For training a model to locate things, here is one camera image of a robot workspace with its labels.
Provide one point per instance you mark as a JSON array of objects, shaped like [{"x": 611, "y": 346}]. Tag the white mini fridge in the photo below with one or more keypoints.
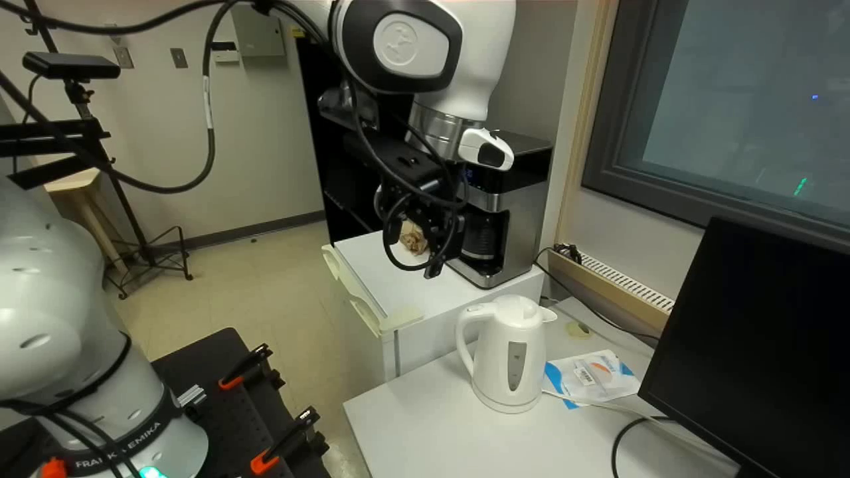
[{"x": 399, "y": 319}]

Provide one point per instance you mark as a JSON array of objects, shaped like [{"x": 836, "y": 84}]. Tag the black shelf unit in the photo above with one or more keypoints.
[{"x": 347, "y": 176}]

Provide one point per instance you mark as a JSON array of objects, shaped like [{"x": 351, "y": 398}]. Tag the black orange clamp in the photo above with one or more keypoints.
[
  {"x": 251, "y": 371},
  {"x": 275, "y": 456}
]

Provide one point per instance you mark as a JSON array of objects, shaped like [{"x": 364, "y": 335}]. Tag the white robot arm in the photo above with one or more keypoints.
[{"x": 415, "y": 88}]

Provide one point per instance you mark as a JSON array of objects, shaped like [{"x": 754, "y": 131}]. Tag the black silver coffeemaker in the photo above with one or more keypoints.
[{"x": 504, "y": 217}]

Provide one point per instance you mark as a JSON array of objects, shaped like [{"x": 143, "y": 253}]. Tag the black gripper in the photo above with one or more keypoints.
[{"x": 423, "y": 192}]

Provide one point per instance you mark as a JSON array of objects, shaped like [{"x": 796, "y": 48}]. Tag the blue white paper packet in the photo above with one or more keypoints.
[{"x": 588, "y": 379}]

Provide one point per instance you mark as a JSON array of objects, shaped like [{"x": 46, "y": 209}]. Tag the white second robot base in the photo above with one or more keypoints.
[{"x": 67, "y": 364}]

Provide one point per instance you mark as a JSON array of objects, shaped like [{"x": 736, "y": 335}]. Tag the black computer monitor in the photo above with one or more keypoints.
[{"x": 755, "y": 355}]

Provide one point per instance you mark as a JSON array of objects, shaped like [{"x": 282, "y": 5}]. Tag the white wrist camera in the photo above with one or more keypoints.
[{"x": 483, "y": 147}]

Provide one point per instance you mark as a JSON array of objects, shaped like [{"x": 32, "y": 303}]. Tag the white electric kettle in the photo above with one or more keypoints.
[{"x": 504, "y": 350}]

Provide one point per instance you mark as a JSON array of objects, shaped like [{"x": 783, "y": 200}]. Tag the black camera tripod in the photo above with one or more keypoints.
[{"x": 79, "y": 151}]

